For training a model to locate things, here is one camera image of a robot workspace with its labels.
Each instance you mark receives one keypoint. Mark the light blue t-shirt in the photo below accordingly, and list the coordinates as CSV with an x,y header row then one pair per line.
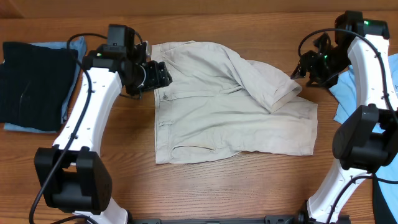
x,y
345,93

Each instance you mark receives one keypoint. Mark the blue folded denim garment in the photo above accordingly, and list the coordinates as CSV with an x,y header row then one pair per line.
x,y
78,45

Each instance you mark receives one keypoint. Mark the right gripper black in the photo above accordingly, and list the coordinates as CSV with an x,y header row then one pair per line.
x,y
306,64

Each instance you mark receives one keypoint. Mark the beige khaki shorts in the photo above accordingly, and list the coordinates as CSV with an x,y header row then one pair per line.
x,y
220,104

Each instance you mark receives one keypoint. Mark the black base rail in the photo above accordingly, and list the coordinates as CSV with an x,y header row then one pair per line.
x,y
270,219

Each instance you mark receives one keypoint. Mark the dark garment bottom right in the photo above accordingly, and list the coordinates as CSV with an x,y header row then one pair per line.
x,y
384,202

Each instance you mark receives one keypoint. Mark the black folded garment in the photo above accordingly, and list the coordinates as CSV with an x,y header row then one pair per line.
x,y
35,82

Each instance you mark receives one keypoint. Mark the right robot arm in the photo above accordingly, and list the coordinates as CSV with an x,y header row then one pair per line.
x,y
367,140

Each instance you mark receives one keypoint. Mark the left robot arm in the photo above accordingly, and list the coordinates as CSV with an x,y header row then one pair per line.
x,y
71,173

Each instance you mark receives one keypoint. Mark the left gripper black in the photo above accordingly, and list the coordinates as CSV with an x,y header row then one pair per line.
x,y
158,77

